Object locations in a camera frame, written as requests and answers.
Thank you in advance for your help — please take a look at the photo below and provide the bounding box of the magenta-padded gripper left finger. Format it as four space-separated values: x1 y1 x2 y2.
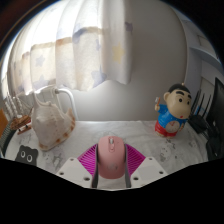
55 143 101 188

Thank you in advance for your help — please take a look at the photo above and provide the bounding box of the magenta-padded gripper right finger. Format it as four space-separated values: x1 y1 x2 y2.
123 143 168 188

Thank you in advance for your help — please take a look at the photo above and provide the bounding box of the pink computer mouse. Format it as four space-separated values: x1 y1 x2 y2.
97 134 128 180

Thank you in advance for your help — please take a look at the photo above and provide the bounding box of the dark cat-shaped mouse pad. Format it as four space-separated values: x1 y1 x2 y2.
14 144 39 167

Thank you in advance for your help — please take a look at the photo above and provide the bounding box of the white printed tablecloth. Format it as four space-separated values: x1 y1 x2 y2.
0 119 214 191

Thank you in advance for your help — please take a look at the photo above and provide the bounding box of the large white conch shell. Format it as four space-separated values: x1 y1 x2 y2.
31 90 76 152

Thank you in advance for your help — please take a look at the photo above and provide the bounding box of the cartoon boy figurine clock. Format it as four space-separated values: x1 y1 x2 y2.
153 83 193 138

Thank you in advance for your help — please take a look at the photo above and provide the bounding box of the black router with antennas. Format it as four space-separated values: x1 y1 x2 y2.
189 89 214 134

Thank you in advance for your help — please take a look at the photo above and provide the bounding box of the wooden model sailing ship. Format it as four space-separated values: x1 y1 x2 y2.
3 94 33 136

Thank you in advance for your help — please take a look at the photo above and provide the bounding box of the black box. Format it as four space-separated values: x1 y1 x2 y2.
205 131 224 162

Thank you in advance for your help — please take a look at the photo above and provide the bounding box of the orange wooden chair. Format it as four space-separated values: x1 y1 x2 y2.
0 109 9 138

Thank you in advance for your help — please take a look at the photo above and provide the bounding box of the white star-print curtain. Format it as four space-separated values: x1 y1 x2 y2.
6 0 134 101

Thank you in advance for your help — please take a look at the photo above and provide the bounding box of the white metal frame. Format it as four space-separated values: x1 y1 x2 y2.
34 84 79 121

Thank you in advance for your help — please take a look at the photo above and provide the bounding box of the white wall shelf unit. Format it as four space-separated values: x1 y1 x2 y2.
181 16 224 101

